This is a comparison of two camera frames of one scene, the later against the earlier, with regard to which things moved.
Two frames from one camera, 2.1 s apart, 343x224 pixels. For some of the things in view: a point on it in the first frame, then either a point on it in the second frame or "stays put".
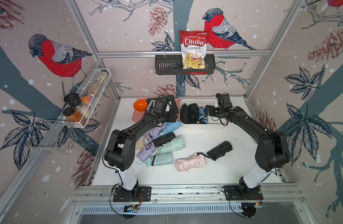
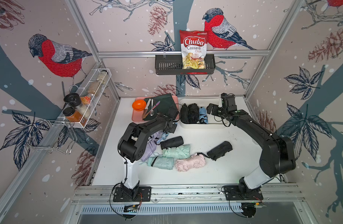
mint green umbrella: [174, 144] to [181, 151]
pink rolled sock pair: [196, 160] stays put
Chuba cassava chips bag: [194, 48] stays put
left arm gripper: [172, 117] to [173, 130]
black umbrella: [193, 111] stays put
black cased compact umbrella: [163, 139] to [172, 143]
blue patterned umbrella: [202, 118] stays put
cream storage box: [212, 123] stays put
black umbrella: [184, 114] stays put
